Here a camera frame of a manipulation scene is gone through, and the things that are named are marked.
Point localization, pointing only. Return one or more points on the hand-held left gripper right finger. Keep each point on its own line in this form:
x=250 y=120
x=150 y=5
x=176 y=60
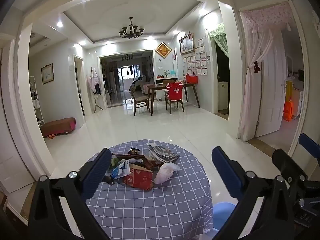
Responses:
x=225 y=170

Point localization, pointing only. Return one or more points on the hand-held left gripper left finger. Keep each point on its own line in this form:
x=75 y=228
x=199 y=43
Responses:
x=97 y=172

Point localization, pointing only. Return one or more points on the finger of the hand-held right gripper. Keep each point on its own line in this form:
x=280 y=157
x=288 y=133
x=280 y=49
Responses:
x=308 y=143
x=285 y=162

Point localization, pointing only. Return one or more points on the green wrapper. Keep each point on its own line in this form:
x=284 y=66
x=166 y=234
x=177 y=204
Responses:
x=115 y=160

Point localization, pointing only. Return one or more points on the blue white carton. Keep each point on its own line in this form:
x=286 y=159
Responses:
x=120 y=170

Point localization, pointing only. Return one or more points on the brown cardboard box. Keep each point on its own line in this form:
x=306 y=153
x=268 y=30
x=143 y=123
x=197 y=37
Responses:
x=135 y=160

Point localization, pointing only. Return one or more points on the black red snack wrapper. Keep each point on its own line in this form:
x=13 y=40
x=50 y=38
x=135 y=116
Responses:
x=133 y=151

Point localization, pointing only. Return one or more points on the red patterned paper box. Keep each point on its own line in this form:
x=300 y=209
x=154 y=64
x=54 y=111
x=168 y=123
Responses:
x=138 y=180

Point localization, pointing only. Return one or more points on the light blue plastic bin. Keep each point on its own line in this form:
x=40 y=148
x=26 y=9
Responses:
x=222 y=215

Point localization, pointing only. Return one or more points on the white plastic bag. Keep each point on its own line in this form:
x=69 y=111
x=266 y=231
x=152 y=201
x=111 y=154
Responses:
x=166 y=172

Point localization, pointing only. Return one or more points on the newspaper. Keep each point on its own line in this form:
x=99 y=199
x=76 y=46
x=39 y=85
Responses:
x=162 y=152

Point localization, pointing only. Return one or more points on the orange plastic stool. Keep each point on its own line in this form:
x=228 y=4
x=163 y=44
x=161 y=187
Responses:
x=288 y=111

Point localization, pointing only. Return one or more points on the dark door mat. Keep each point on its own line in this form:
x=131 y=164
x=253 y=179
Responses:
x=223 y=114

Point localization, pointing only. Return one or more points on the yellow plastic object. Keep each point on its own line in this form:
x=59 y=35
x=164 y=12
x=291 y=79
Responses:
x=289 y=91

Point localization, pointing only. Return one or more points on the orange slippers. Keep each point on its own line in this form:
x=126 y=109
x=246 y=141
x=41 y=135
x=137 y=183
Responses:
x=51 y=136

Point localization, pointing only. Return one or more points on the brown pink bench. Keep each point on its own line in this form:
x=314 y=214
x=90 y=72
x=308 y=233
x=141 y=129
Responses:
x=58 y=126

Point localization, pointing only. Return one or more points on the white panel door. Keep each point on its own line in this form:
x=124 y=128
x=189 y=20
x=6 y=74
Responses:
x=271 y=92

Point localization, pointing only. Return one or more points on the blue checked tablecloth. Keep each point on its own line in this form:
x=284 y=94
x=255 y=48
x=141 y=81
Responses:
x=150 y=212

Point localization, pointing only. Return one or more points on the black monitor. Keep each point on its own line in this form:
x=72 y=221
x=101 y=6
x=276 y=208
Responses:
x=301 y=75

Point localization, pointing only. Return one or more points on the wooden coat stand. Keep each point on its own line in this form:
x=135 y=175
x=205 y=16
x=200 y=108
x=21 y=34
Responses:
x=97 y=103

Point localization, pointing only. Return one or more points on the white appliance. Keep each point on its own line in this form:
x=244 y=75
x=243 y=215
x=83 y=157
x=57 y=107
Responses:
x=223 y=95

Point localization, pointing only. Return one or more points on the pink sheer door curtain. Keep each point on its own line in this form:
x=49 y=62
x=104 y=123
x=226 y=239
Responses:
x=252 y=92

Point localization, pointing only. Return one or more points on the wooden dining chair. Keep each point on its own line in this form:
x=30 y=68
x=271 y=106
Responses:
x=138 y=98
x=175 y=105

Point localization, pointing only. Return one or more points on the dark garment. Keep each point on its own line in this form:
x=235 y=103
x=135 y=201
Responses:
x=98 y=89

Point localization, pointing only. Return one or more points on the red chair cover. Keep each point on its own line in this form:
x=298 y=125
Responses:
x=174 y=92

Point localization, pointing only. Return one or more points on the pink jacket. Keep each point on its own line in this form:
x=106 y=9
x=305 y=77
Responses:
x=92 y=80

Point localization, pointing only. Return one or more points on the dark red bow tieback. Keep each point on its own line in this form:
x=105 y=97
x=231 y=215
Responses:
x=256 y=67

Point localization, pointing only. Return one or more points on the red bag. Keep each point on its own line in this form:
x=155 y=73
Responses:
x=192 y=78

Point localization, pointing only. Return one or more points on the wooden dining table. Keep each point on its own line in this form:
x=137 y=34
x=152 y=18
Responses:
x=156 y=87

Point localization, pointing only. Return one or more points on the light blue box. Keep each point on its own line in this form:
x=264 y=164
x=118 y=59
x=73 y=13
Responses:
x=172 y=73

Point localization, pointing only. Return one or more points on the white sideboard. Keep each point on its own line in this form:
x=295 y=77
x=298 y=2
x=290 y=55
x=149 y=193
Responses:
x=160 y=81

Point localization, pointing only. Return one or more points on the small framed picture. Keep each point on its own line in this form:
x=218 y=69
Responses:
x=47 y=73

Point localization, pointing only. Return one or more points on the small potted plant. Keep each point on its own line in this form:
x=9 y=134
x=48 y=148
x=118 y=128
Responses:
x=166 y=73

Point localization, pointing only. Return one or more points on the small dark chandelier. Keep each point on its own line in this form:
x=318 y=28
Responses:
x=127 y=57

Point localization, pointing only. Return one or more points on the large framed painting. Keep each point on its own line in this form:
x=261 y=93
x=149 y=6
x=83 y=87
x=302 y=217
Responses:
x=187 y=44

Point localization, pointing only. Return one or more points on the green door valance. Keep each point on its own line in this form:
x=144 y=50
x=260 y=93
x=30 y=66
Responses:
x=220 y=35

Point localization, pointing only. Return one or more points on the black chandelier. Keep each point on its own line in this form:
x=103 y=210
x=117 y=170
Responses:
x=130 y=31

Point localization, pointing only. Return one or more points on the recessed ceiling light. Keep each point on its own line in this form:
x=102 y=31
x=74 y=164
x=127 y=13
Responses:
x=59 y=24

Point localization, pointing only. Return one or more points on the group of wall certificates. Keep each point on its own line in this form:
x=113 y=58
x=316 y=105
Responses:
x=197 y=60

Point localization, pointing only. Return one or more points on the red diamond wall decoration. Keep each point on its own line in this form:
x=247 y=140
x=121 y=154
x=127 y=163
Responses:
x=163 y=50

